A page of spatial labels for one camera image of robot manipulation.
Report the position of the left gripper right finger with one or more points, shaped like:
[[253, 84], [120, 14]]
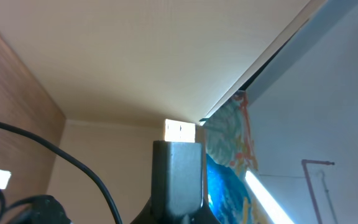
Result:
[[203, 215]]

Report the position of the colourful wall poster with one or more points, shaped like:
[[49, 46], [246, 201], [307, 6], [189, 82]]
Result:
[[229, 153]]

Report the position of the pink wall pipe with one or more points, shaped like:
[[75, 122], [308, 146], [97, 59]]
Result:
[[304, 163]]

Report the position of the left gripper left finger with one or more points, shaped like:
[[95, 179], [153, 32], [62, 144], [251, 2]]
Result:
[[152, 213]]

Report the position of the ceiling light tube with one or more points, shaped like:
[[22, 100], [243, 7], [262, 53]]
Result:
[[275, 212]]

